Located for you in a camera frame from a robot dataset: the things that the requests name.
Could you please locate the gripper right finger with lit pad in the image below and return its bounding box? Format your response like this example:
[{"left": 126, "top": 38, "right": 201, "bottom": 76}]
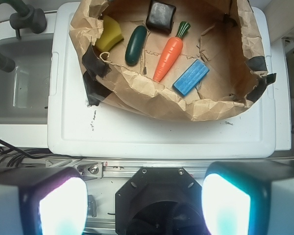
[{"left": 201, "top": 161, "right": 294, "bottom": 235}]

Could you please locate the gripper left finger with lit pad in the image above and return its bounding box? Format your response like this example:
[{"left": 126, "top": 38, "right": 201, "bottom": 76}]
[{"left": 0, "top": 167, "right": 88, "bottom": 235}]

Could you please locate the blue rectangular block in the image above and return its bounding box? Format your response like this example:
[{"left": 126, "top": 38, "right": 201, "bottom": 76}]
[{"left": 173, "top": 60, "right": 210, "bottom": 96}]

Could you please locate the black square block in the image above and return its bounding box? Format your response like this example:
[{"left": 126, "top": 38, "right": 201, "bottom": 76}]
[{"left": 146, "top": 0, "right": 176, "bottom": 34}]

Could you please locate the grey toy sink basin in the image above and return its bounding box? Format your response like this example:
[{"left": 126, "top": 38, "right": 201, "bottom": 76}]
[{"left": 0, "top": 33, "right": 53, "bottom": 124}]

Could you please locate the white plastic tray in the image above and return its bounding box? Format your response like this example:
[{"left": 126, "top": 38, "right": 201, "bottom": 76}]
[{"left": 48, "top": 2, "right": 276, "bottom": 160}]

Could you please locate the crumpled brown paper bag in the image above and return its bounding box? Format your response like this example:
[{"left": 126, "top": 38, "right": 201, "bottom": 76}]
[{"left": 69, "top": 0, "right": 275, "bottom": 121}]

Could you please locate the orange toy carrot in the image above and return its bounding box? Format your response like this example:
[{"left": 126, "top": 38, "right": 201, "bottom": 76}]
[{"left": 153, "top": 21, "right": 191, "bottom": 82}]

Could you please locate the dark grey toy faucet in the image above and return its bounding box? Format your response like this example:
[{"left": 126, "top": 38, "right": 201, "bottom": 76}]
[{"left": 0, "top": 0, "right": 48, "bottom": 73}]

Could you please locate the yellow sponge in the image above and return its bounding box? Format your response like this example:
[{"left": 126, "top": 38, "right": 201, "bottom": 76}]
[{"left": 95, "top": 15, "right": 123, "bottom": 52}]

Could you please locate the dark green toy cucumber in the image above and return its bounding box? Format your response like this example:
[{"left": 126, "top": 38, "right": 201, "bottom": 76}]
[{"left": 125, "top": 25, "right": 147, "bottom": 66}]

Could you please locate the black cable bundle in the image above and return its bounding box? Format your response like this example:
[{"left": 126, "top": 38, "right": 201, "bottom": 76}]
[{"left": 0, "top": 135, "right": 55, "bottom": 168}]

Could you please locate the aluminium frame rail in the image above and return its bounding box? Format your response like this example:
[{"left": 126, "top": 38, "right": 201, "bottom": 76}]
[{"left": 46, "top": 157, "right": 212, "bottom": 180}]

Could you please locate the black octagonal mount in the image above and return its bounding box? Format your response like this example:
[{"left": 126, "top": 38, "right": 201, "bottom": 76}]
[{"left": 115, "top": 167, "right": 209, "bottom": 235}]

